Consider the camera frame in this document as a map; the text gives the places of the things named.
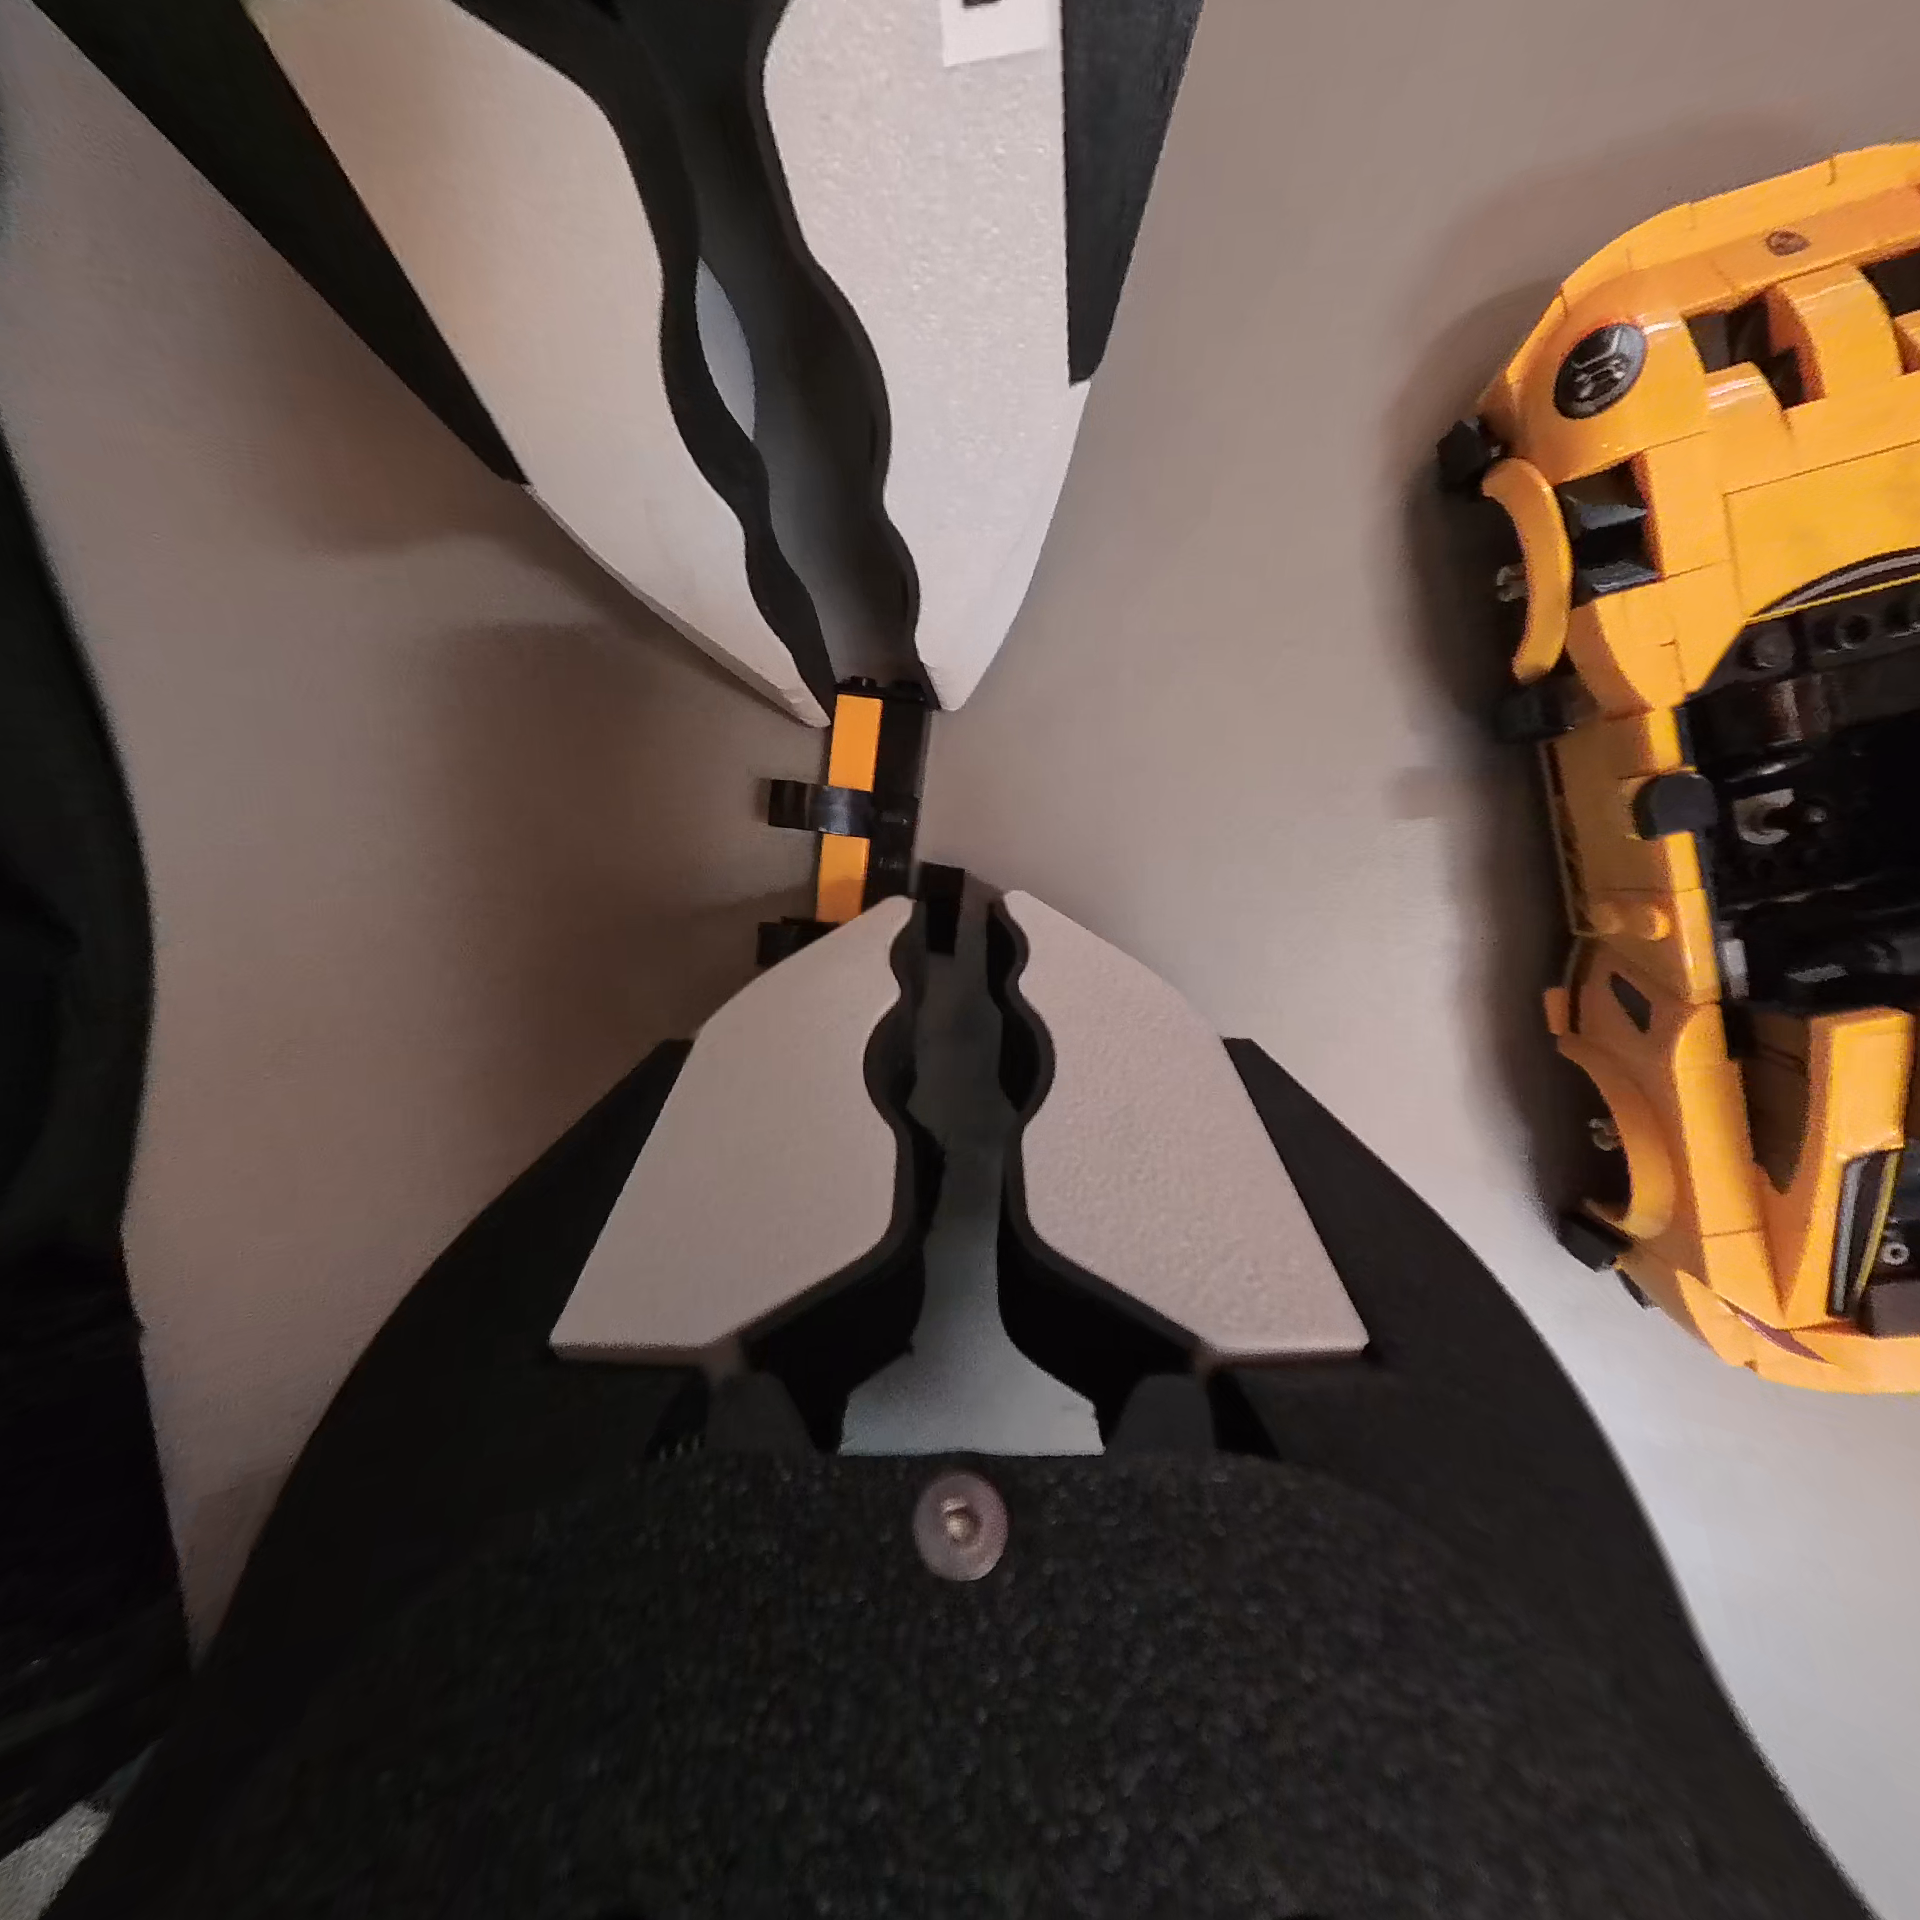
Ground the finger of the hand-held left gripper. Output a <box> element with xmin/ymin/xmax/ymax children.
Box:
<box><xmin>668</xmin><ymin>0</ymin><xmax>1090</xmax><ymax>710</ymax></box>
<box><xmin>246</xmin><ymin>0</ymin><xmax>840</xmax><ymax>732</ymax></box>

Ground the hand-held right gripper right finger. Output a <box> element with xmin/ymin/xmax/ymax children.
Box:
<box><xmin>982</xmin><ymin>886</ymin><xmax>1369</xmax><ymax>1445</ymax></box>

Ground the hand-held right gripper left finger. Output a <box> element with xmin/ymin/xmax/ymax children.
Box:
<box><xmin>550</xmin><ymin>894</ymin><xmax>946</xmax><ymax>1454</ymax></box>

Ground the black and yellow lego strip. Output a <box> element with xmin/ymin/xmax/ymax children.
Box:
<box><xmin>757</xmin><ymin>679</ymin><xmax>935</xmax><ymax>964</ymax></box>

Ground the yellow lego car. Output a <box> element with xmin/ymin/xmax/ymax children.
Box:
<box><xmin>1431</xmin><ymin>141</ymin><xmax>1920</xmax><ymax>1397</ymax></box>

